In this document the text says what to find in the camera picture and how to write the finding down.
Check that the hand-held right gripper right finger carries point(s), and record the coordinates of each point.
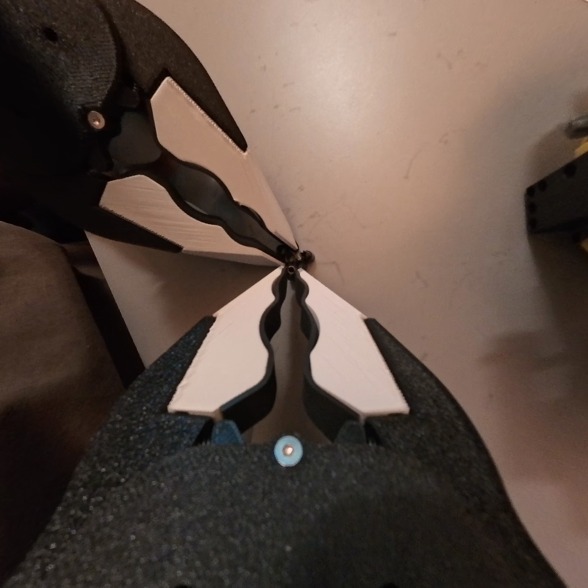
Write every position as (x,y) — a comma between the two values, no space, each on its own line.
(353,367)

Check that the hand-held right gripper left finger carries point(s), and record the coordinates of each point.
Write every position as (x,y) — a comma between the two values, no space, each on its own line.
(220,367)

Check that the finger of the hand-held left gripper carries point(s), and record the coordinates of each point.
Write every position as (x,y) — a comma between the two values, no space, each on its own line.
(206,142)
(151,206)

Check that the black brick connector piece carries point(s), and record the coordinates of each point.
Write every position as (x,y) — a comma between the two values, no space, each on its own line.
(294,259)

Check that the yellow toy brick vehicle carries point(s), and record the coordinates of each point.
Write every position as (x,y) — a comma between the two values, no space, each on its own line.
(556,202)

